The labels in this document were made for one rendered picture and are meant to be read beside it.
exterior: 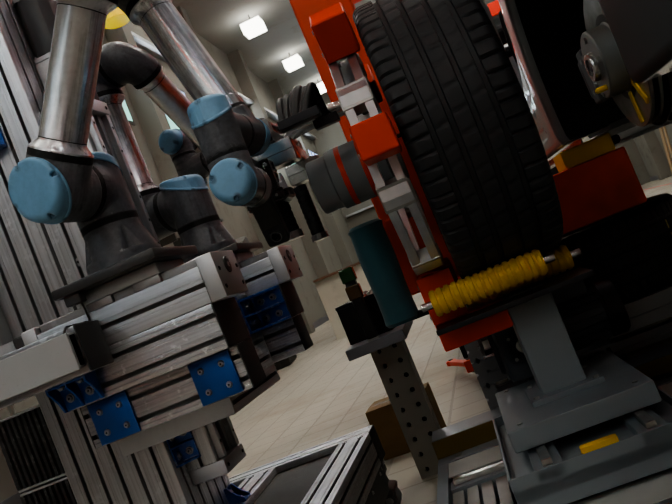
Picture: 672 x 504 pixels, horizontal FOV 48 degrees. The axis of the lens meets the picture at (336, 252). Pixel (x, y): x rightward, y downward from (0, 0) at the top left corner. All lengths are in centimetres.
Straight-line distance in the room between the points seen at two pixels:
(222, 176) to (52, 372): 48
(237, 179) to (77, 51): 38
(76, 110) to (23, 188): 17
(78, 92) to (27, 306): 59
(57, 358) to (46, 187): 30
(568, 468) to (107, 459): 98
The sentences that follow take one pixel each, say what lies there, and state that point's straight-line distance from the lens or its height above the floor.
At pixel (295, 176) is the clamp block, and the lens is 193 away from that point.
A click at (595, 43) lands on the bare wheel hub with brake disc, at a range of 170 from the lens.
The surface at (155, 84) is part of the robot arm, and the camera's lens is 217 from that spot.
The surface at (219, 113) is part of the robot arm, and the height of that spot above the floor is 97.
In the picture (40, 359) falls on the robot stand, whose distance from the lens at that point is 147.
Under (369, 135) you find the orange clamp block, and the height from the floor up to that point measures 85.
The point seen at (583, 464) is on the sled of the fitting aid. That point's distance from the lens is 152.
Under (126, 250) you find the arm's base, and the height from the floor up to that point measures 84.
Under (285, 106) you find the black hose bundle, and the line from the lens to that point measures 161.
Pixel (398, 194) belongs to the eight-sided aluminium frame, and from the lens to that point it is 147.
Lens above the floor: 62
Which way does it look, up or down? 2 degrees up
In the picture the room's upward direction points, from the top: 22 degrees counter-clockwise
